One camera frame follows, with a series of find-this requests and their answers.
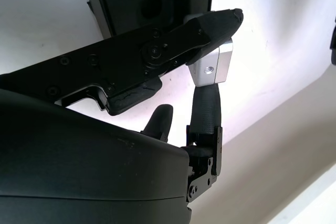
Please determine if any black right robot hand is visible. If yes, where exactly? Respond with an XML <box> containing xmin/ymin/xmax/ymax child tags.
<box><xmin>0</xmin><ymin>7</ymin><xmax>246</xmax><ymax>224</ymax></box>

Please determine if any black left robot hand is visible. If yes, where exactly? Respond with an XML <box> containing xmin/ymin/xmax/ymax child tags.
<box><xmin>329</xmin><ymin>16</ymin><xmax>336</xmax><ymax>67</ymax></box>

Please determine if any silver depth camera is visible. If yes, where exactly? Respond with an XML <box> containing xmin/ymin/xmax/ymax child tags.
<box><xmin>183</xmin><ymin>11</ymin><xmax>235</xmax><ymax>89</ymax></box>

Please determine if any black camera box base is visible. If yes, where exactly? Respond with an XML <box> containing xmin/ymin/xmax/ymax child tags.
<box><xmin>78</xmin><ymin>0</ymin><xmax>216</xmax><ymax>39</ymax></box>

